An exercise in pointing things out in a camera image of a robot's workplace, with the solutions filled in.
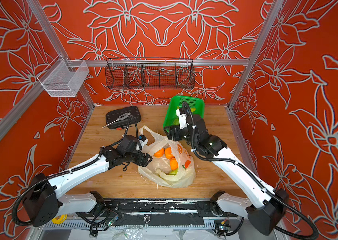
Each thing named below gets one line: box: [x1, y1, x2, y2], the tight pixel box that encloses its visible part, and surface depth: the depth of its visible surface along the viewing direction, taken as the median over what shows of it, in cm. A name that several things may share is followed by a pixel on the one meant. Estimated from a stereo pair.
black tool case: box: [106, 105, 141, 129], surface depth 106 cm
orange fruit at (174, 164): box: [170, 158, 179, 171], surface depth 84 cm
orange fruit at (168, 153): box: [165, 147, 175, 160], surface depth 91 cm
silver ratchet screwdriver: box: [102, 112, 131, 129], surface depth 105 cm
